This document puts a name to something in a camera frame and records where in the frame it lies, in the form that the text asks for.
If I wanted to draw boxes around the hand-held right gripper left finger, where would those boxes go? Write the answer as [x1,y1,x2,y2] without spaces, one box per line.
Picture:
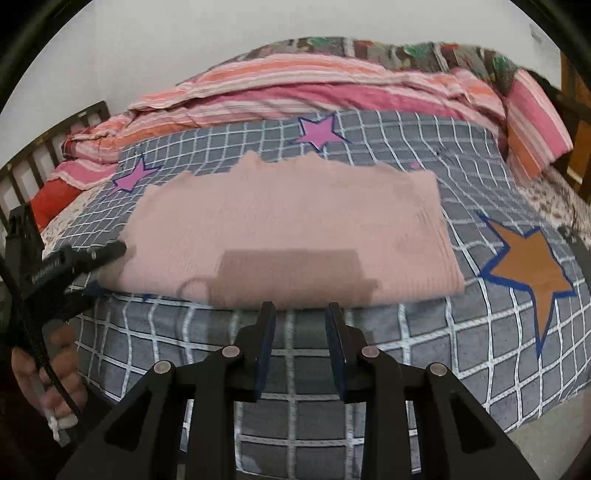
[55,301,278,480]

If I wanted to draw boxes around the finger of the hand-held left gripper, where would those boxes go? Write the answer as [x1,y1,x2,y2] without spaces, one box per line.
[67,241,128,274]
[42,281,109,325]

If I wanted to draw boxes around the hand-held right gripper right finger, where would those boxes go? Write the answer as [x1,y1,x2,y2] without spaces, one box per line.
[324,302,541,480]

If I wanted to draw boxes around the pink ribbed knit sweater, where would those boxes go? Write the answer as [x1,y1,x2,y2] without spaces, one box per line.
[99,151,466,309]

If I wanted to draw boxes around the person's left hand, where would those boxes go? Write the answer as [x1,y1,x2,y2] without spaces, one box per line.
[11,323,89,445]

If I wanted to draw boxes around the red pillow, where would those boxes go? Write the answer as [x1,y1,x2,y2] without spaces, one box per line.
[30,178,86,232]

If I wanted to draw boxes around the grey checked star-print blanket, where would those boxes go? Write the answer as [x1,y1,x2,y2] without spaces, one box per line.
[65,110,585,480]

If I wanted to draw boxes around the dark wooden slatted headboard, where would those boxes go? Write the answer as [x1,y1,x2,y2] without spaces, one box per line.
[0,100,112,222]

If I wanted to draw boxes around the pink striped quilt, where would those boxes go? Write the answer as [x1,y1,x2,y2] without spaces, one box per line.
[48,53,573,190]

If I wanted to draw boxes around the black smartphone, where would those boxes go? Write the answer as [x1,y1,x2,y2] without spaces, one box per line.
[558,225,591,278]

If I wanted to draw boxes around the brown floral patchwork quilt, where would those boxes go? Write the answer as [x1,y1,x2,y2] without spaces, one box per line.
[240,37,522,93]

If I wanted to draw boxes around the dark wooden footboard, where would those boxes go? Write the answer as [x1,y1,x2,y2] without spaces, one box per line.
[526,69,591,204]

